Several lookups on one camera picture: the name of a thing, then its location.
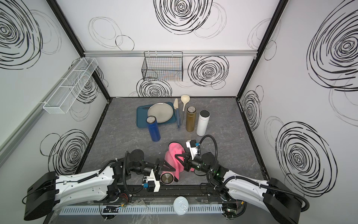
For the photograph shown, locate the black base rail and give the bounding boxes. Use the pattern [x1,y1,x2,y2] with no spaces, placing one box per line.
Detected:
[118,183,244,205]

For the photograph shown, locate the pink microfiber cloth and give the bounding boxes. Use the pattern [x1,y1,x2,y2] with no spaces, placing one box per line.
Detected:
[165,142,185,180]

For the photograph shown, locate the grey round plate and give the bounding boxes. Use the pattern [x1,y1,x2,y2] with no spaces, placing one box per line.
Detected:
[147,103,174,123]

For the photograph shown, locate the pink thermos steel lid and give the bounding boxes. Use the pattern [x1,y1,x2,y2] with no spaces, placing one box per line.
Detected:
[160,172,179,185]

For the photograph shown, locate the cream ladle grey handle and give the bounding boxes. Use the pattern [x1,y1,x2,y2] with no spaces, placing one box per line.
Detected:
[180,95,190,125]

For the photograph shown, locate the white wire rack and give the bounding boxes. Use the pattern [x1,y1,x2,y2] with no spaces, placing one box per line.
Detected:
[43,57,98,114]

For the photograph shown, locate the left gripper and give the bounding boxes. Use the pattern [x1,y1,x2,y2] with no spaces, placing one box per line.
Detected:
[130,158,176,187]

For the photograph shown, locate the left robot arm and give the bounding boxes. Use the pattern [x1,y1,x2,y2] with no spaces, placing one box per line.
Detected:
[22,149,176,221]

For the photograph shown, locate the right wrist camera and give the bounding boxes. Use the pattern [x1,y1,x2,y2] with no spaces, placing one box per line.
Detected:
[186,140,201,159]

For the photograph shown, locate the white round cap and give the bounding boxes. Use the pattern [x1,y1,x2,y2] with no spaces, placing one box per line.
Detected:
[173,196,189,216]

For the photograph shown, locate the white thermos black lid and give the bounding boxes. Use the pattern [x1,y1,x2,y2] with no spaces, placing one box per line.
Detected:
[196,110,210,136]

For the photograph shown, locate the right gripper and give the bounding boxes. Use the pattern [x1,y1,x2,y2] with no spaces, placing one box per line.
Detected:
[175,153,213,176]

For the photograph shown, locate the white slotted cable duct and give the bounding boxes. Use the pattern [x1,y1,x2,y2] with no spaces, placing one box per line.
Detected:
[60,204,223,216]

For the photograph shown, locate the gold thermos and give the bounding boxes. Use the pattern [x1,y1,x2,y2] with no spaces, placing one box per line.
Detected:
[186,106,197,132]

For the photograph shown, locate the cream spatula blue handle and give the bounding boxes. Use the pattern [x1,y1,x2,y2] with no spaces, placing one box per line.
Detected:
[173,99,180,129]

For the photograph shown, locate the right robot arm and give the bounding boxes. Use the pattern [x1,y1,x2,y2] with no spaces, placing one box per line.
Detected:
[174,134,310,224]

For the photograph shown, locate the aluminium wall rail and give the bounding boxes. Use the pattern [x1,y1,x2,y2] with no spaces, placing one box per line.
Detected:
[84,49,257,57]

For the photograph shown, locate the teal plastic tray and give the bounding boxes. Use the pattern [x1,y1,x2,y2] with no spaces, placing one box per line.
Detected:
[136,102,177,128]

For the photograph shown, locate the black wire basket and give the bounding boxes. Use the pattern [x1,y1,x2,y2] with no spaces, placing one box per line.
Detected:
[141,56,184,82]

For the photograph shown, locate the blue thermos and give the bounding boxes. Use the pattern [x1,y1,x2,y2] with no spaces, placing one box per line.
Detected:
[146,116,161,142]

